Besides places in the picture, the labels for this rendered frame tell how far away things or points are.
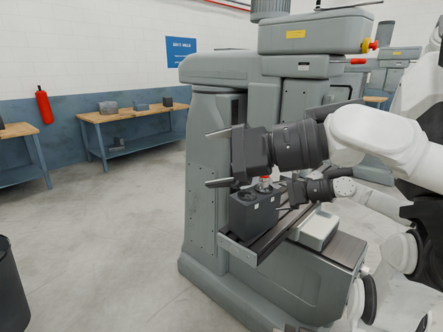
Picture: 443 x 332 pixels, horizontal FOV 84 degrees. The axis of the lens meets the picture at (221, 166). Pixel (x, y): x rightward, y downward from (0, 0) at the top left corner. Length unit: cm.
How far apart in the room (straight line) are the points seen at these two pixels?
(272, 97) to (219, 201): 75
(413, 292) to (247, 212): 57
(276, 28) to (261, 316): 167
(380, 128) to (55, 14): 487
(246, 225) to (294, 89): 68
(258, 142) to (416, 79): 38
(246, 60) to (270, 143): 101
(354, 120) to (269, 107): 94
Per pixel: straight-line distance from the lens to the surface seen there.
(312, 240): 145
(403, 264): 67
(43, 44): 491
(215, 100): 151
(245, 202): 106
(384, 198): 94
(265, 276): 182
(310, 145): 42
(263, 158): 43
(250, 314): 192
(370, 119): 42
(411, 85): 69
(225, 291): 199
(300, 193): 97
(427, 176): 44
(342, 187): 91
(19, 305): 230
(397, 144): 41
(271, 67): 132
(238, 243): 116
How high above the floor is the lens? 170
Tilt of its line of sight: 23 degrees down
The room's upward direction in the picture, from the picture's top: straight up
